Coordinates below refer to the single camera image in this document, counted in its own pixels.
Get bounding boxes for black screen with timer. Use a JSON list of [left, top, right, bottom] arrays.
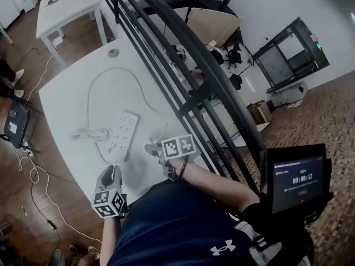
[[260, 143, 333, 215]]

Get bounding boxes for black metal railing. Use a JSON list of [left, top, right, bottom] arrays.
[[93, 0, 268, 196]]

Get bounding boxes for white floor cable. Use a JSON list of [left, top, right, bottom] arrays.
[[11, 47, 104, 245]]

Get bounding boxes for grey black backpack strap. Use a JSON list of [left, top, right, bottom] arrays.
[[234, 203, 316, 266]]

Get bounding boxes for navy blue shirt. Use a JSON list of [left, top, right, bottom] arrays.
[[107, 181, 281, 266]]

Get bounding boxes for white charger thin cable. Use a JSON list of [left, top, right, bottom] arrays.
[[86, 66, 169, 144]]

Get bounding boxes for black framed glass door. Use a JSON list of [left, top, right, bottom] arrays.
[[251, 16, 331, 93]]

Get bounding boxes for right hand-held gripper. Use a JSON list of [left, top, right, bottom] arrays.
[[144, 134, 201, 166]]

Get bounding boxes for person's brown shoes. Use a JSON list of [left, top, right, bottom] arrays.
[[68, 243, 101, 263]]

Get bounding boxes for black office chair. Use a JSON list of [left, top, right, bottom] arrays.
[[225, 43, 243, 69]]

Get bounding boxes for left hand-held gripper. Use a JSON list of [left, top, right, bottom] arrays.
[[92, 164, 129, 219]]

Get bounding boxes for dark bead bracelet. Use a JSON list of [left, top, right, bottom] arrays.
[[178, 154, 190, 181]]

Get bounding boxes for person's left forearm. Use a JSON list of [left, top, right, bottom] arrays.
[[100, 216, 123, 266]]

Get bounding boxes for white box under table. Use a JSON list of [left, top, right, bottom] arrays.
[[50, 35, 64, 49]]

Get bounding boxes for small white table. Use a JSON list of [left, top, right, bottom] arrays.
[[35, 0, 108, 67]]

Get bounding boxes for white floor appliance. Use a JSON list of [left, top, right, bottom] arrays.
[[269, 80, 309, 110]]

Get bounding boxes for white bundled power cord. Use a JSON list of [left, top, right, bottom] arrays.
[[68, 128, 113, 162]]

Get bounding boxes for white power strip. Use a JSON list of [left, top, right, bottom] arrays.
[[106, 110, 140, 162]]

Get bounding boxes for black floor cable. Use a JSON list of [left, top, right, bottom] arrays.
[[29, 159, 62, 260]]

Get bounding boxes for person's right forearm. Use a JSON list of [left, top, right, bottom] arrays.
[[166, 155, 261, 213]]

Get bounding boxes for brown cardboard box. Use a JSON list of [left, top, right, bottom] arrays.
[[247, 99, 275, 125]]

